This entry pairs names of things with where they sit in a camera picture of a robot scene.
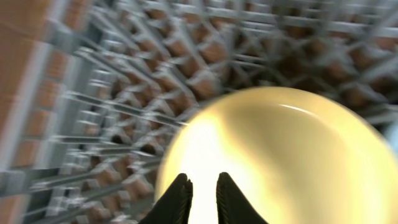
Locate grey plastic dish rack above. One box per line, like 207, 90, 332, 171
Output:
1, 0, 397, 223

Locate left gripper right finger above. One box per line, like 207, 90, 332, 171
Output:
216, 172, 268, 224

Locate yellow round plate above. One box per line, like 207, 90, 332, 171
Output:
155, 87, 397, 224

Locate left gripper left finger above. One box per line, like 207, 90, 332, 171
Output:
139, 173, 193, 224

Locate light blue bowl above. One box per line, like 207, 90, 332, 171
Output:
383, 122, 398, 154

